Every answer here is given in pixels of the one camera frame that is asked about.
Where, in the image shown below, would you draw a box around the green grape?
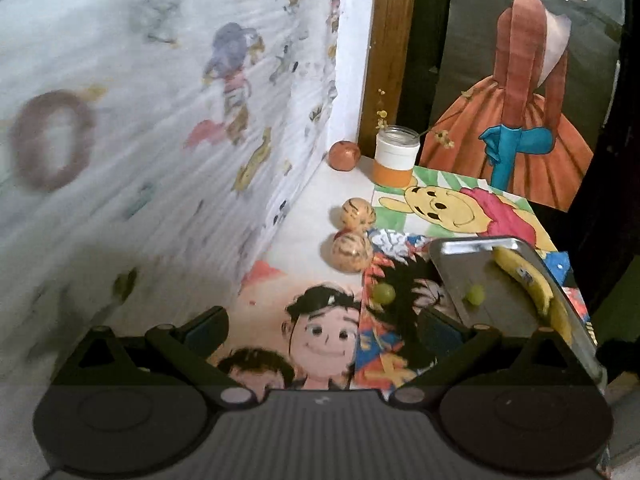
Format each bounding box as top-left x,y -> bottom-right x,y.
370,283 -> 396,307
465,284 -> 486,307

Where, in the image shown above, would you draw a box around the striped pepino melon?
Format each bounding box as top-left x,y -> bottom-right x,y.
330,232 -> 373,273
340,197 -> 376,233

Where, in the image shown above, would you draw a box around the green grape in tray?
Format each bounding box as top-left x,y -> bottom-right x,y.
465,284 -> 486,307

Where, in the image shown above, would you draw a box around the metal tray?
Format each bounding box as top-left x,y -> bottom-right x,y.
428,237 -> 606,387

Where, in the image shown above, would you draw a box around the yellow banana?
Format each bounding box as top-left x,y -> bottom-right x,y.
491,246 -> 573,346

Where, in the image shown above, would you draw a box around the colourful cartoon table cloth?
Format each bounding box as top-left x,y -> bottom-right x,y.
209,164 -> 599,392

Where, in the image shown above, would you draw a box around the white orange glass jar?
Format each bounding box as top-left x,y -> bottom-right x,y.
371,125 -> 421,188

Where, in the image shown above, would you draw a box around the yellow dried flower sprigs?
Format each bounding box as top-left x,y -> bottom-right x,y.
375,88 -> 454,148

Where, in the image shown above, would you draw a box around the red apple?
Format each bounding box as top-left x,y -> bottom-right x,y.
328,141 -> 361,171

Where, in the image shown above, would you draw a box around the white cartoon print curtain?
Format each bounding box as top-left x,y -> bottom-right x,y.
1,0 -> 341,382

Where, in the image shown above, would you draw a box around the orange dress painting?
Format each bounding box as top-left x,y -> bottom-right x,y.
421,0 -> 625,210

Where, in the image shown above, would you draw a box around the brown wooden post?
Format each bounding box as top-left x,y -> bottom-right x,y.
358,0 -> 414,157

